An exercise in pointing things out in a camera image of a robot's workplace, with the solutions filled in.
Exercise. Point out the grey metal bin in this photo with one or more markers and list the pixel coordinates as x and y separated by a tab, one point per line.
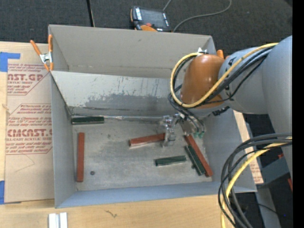
123	151

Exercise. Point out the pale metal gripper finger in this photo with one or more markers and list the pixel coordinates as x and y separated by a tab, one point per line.
172	134
164	139

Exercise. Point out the brown cardboard board red print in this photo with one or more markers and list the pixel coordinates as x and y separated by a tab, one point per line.
28	165

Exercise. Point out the dark green flat block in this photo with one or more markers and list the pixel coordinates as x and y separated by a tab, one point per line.
195	160
170	160
88	120

